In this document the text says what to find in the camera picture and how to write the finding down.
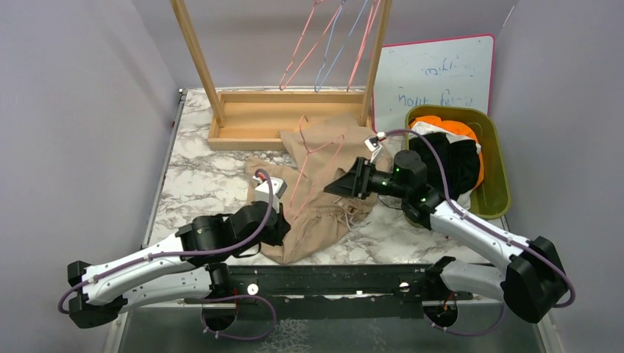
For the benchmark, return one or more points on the white shorts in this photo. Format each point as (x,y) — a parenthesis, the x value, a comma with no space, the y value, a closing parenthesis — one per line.
(463,139)

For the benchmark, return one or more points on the pink framed whiteboard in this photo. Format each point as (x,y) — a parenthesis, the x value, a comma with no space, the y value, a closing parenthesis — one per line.
(453,72)

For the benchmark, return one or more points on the black shorts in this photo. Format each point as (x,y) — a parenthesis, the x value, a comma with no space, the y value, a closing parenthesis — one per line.
(459,157)

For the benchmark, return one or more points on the olive green plastic bin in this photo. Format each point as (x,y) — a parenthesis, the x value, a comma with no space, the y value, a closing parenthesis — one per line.
(491,199)

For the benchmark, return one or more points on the beige shorts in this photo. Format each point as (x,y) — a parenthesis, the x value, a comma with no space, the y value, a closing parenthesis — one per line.
(327,218)

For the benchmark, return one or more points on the wooden clothes rack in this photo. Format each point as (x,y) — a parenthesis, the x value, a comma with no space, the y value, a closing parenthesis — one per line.
(251,120)

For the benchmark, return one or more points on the orange shorts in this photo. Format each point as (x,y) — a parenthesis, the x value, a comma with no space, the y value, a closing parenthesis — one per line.
(453,124)

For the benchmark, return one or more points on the pink hanger of black shorts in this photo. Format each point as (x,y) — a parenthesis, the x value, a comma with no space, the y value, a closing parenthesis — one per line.
(300,55)

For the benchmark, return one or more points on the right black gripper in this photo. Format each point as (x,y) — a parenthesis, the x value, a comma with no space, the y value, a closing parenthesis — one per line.
(355,182)

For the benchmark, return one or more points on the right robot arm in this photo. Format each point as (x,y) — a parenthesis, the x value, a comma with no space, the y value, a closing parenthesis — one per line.
(478,234)

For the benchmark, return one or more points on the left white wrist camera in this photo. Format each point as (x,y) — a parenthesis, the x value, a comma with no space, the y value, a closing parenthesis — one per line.
(269,192)

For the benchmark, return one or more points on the blue wire hanger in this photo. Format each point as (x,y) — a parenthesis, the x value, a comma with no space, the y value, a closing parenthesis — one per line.
(336,45)

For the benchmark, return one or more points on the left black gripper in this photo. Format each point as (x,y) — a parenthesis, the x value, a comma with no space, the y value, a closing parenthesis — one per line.
(281,229)

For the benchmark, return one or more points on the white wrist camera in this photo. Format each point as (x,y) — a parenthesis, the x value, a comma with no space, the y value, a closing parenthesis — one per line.
(269,192)
(374,144)

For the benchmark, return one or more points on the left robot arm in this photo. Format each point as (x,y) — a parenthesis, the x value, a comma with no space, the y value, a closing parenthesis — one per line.
(187,264)

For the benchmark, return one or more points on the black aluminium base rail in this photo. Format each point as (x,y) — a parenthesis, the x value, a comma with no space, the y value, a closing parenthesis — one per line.
(306,283)

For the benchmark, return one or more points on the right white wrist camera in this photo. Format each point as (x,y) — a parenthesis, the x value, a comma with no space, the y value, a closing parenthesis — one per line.
(374,144)

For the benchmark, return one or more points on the pink wire hanger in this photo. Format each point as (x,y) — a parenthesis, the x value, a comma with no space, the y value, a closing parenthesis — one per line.
(375,5)

